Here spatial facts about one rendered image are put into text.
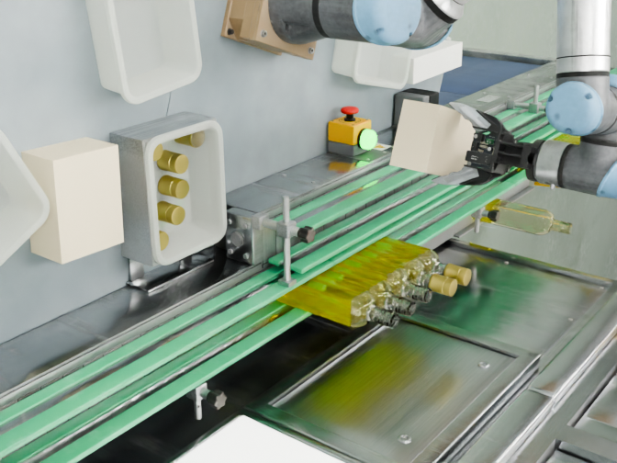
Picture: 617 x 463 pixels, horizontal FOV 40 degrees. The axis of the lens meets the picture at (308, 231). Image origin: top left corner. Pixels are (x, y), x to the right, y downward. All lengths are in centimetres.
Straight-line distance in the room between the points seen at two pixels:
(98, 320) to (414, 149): 61
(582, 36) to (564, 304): 82
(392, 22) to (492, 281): 80
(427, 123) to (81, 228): 62
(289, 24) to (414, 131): 29
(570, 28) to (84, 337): 86
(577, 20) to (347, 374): 73
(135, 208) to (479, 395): 67
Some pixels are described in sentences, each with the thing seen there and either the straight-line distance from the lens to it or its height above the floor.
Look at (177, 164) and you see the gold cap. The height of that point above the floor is 81.
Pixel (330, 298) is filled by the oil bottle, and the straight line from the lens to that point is 152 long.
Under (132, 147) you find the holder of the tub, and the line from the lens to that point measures 138.
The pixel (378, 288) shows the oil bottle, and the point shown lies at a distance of 154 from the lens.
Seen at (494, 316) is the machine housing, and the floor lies 115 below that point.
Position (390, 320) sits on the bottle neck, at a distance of 148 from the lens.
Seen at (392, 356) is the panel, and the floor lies 109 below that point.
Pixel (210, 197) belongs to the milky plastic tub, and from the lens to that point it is 152.
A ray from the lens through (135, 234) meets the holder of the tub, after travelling 144.
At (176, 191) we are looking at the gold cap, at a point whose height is 81.
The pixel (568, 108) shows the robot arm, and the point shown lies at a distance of 126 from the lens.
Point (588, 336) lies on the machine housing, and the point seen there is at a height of 136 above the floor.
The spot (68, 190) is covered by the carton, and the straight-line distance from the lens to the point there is 129.
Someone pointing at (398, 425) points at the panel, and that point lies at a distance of 144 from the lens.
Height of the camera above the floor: 182
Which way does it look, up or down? 34 degrees down
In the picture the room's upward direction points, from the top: 106 degrees clockwise
